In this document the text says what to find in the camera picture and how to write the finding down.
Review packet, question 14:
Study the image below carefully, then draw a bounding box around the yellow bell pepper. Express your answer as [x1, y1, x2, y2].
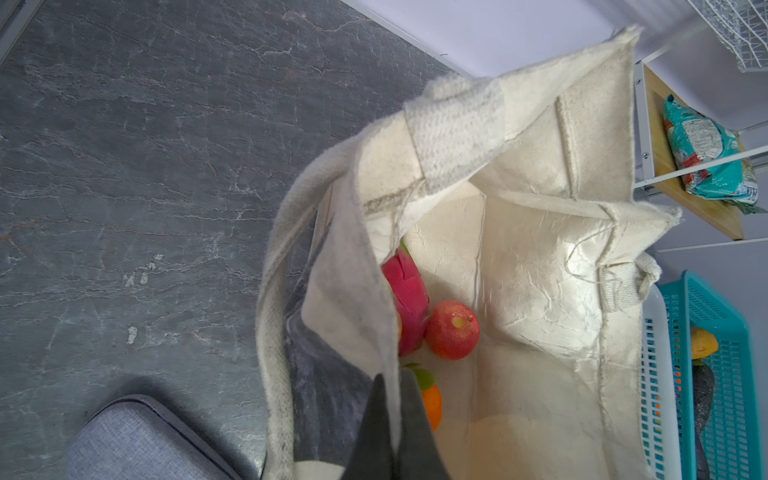
[691, 326, 719, 360]

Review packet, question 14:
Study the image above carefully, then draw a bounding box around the white wire wall basket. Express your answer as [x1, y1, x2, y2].
[688, 0, 767, 73]

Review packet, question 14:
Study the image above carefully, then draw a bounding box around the white plastic fruit basket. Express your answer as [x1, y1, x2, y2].
[640, 285, 683, 480]

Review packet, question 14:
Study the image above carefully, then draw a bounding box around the teal snack bag lower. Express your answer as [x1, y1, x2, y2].
[663, 95, 766, 215]

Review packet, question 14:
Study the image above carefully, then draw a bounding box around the dark green cucumber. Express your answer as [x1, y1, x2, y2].
[692, 360, 715, 480]

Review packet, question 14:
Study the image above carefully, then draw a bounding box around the white wooden two-tier shelf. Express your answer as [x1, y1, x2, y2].
[633, 28, 767, 247]

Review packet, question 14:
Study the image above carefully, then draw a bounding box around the pink dragon fruit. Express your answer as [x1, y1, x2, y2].
[381, 242, 430, 357]

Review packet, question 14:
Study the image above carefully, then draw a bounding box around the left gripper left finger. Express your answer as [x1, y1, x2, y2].
[341, 375, 395, 480]

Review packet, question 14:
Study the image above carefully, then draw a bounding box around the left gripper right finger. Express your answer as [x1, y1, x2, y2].
[395, 369, 450, 480]

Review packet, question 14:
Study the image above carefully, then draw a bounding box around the orange fruit with leaves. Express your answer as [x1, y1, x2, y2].
[405, 363, 443, 431]

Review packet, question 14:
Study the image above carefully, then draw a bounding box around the grey fabric glasses case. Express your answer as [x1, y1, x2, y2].
[65, 395, 239, 480]

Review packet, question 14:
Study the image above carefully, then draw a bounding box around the teal plastic vegetable basket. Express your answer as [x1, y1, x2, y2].
[660, 271, 764, 479]

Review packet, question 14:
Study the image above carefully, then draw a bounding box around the red apple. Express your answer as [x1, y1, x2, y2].
[425, 301, 480, 360]

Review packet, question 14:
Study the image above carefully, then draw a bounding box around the cream canvas tote bag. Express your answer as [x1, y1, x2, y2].
[255, 26, 680, 479]

